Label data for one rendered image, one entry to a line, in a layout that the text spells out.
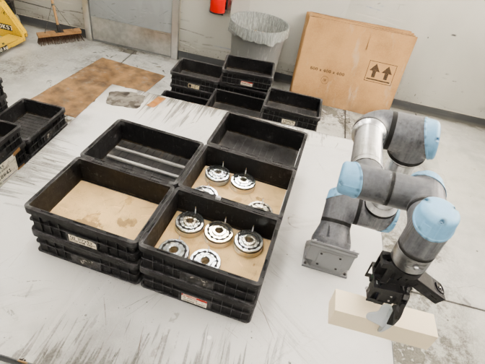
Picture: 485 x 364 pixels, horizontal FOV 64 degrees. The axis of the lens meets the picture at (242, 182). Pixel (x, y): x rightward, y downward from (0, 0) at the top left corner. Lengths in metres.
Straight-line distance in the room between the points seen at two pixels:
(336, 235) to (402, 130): 0.48
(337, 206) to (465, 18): 3.13
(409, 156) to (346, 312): 0.51
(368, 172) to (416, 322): 0.39
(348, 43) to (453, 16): 0.95
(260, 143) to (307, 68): 2.32
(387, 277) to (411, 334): 0.19
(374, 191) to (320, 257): 0.70
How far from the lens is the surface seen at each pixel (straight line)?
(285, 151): 1.87
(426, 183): 0.88
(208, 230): 1.38
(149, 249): 1.23
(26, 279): 1.52
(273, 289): 1.46
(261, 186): 1.63
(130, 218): 1.46
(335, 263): 1.52
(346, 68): 4.14
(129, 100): 2.37
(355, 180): 0.84
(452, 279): 2.89
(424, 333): 1.05
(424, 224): 0.78
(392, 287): 0.91
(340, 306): 0.99
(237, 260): 1.35
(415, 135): 1.20
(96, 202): 1.53
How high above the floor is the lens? 1.88
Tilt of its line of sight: 40 degrees down
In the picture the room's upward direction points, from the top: 11 degrees clockwise
